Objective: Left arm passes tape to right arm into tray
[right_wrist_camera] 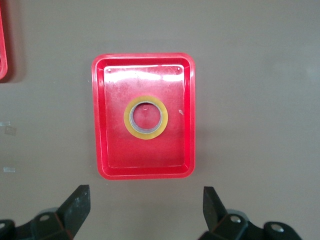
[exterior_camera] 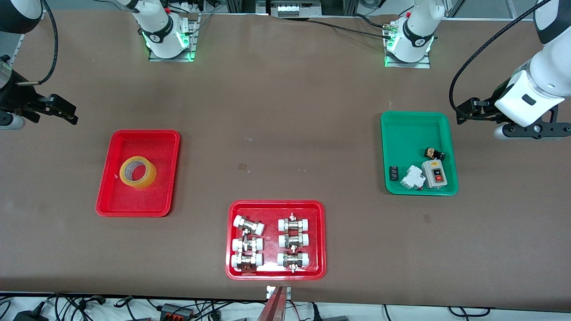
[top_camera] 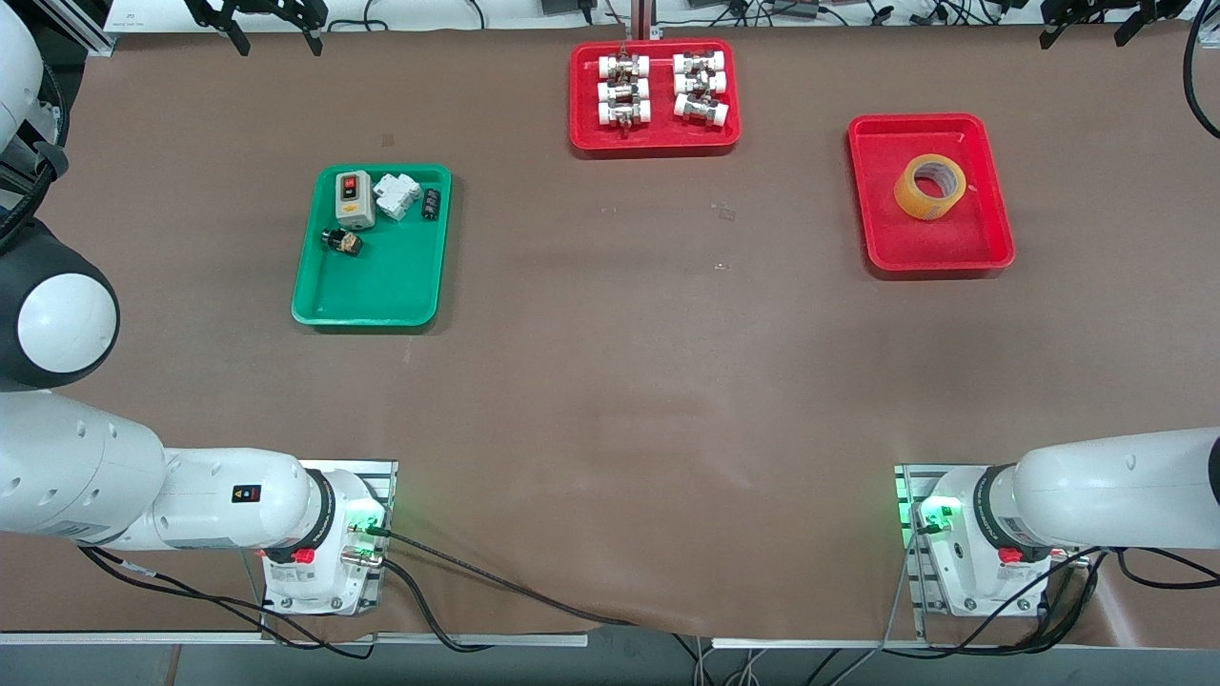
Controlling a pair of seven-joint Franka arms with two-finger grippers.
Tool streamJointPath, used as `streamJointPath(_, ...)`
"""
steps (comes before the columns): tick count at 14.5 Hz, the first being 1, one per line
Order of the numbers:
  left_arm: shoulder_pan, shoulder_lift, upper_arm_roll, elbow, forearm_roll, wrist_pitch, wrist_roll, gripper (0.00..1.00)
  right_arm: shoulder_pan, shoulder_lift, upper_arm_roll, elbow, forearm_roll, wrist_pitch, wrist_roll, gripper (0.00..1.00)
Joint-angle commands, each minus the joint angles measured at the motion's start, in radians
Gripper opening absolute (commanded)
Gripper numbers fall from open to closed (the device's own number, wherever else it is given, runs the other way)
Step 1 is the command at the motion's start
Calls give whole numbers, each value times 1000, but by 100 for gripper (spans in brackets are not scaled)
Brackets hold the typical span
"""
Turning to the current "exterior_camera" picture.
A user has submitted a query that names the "yellow clear packing tape roll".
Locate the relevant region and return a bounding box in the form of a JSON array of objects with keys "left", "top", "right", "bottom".
[{"left": 119, "top": 156, "right": 157, "bottom": 189}]

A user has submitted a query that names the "green plastic tray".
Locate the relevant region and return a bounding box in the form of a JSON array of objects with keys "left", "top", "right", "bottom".
[{"left": 381, "top": 111, "right": 459, "bottom": 196}]

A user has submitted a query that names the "red plastic tray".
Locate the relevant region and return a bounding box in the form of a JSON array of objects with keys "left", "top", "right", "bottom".
[{"left": 96, "top": 129, "right": 181, "bottom": 218}]

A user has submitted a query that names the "red tray holding pipe fittings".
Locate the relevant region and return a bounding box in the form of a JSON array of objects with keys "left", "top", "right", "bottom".
[{"left": 225, "top": 200, "right": 327, "bottom": 281}]

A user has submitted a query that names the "white circuit breaker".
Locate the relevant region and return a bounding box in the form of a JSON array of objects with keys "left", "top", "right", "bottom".
[{"left": 400, "top": 165, "right": 426, "bottom": 190}]

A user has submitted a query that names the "grey terminal block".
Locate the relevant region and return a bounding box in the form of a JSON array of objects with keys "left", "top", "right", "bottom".
[{"left": 277, "top": 4, "right": 322, "bottom": 18}]

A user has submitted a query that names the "brass white pipe fitting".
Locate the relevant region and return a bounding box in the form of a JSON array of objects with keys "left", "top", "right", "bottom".
[
  {"left": 278, "top": 232, "right": 310, "bottom": 249},
  {"left": 233, "top": 215, "right": 265, "bottom": 236},
  {"left": 232, "top": 236, "right": 264, "bottom": 254},
  {"left": 278, "top": 213, "right": 311, "bottom": 232},
  {"left": 231, "top": 252, "right": 264, "bottom": 272},
  {"left": 277, "top": 251, "right": 310, "bottom": 272}
]

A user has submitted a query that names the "black power adapter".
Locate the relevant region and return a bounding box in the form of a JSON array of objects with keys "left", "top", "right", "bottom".
[{"left": 13, "top": 311, "right": 50, "bottom": 321}]

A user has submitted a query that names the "black connector box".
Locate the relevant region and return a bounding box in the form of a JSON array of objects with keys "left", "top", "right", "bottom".
[{"left": 160, "top": 303, "right": 195, "bottom": 320}]

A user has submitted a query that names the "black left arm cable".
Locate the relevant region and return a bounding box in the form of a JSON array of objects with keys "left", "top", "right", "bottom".
[{"left": 449, "top": 0, "right": 556, "bottom": 117}]

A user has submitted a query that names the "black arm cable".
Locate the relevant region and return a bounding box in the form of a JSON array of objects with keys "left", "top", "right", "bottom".
[
  {"left": 17, "top": 0, "right": 59, "bottom": 86},
  {"left": 449, "top": 0, "right": 556, "bottom": 117}
]

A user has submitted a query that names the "left arm aluminium base plate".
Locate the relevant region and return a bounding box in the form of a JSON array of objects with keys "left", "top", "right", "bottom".
[{"left": 385, "top": 53, "right": 431, "bottom": 69}]

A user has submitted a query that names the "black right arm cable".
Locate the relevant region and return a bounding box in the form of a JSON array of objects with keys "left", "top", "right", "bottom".
[{"left": 17, "top": 0, "right": 59, "bottom": 86}]

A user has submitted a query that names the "grey on-off switch box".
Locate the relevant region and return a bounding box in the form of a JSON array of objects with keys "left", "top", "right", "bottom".
[{"left": 421, "top": 159, "right": 448, "bottom": 189}]

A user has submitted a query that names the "short black table cable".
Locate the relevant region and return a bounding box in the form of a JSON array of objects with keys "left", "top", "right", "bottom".
[{"left": 352, "top": 12, "right": 395, "bottom": 29}]

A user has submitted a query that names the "long black table cable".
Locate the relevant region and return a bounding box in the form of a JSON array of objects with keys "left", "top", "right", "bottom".
[{"left": 308, "top": 19, "right": 393, "bottom": 40}]

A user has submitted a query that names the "right arm aluminium base plate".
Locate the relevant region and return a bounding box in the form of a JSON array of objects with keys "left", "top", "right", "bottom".
[{"left": 149, "top": 13, "right": 199, "bottom": 62}]

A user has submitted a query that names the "aluminium camera post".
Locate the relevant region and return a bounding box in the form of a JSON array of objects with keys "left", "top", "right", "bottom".
[{"left": 257, "top": 287, "right": 286, "bottom": 321}]

